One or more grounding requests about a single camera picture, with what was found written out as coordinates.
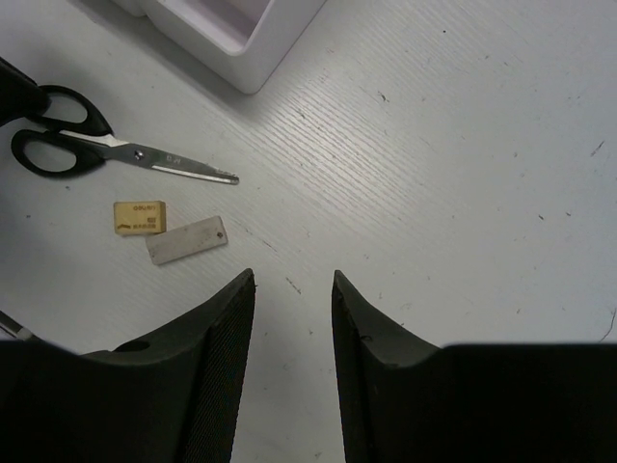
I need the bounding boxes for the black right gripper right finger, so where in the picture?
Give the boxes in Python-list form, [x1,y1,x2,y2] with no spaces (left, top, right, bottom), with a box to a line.
[332,272,616,462]

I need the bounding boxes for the grey white eraser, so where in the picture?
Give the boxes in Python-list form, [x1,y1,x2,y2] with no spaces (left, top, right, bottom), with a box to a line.
[146,216,228,265]

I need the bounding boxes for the black handled scissors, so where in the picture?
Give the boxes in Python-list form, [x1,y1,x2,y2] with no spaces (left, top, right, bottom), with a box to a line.
[11,85,239,185]

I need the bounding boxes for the white right storage container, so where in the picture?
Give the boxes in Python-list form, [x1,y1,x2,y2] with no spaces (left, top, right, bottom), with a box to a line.
[71,0,329,95]

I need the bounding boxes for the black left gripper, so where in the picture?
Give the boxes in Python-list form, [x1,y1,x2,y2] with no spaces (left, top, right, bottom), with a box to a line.
[0,58,46,126]

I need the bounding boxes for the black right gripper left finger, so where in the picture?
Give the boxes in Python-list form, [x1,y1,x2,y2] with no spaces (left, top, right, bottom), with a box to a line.
[1,269,255,462]

